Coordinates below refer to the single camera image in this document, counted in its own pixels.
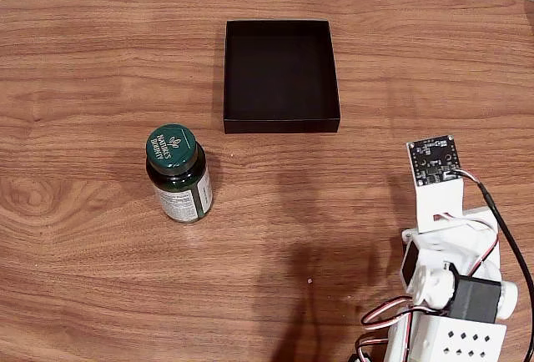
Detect green pill bottle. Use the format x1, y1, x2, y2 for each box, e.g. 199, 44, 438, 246
144, 123, 214, 224

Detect black open cardboard box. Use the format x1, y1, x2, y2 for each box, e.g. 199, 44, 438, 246
222, 18, 342, 135

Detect red white black servo wire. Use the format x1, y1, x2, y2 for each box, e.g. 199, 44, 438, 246
433, 211, 501, 276
360, 294, 414, 332
353, 331, 393, 362

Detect black camera cable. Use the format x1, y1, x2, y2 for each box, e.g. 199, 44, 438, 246
454, 168, 534, 309

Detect camera board on white mount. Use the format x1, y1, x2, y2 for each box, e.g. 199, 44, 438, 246
406, 133, 467, 233

